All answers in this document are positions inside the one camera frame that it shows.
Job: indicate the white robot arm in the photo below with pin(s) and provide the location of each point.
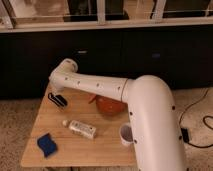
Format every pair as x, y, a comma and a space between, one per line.
157, 136

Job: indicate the orange bowl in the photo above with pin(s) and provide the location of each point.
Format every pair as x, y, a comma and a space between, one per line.
107, 106

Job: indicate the white cup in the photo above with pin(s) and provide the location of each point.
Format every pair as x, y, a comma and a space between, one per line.
125, 133

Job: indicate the white plastic bottle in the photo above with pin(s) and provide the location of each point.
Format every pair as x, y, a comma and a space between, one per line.
80, 128

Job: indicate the dark low cabinet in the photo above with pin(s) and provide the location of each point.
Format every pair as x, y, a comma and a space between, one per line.
181, 55

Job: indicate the blue sponge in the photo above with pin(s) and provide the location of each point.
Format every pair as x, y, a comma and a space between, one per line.
47, 145

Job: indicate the black power adapter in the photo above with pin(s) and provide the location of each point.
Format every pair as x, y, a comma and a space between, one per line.
185, 135

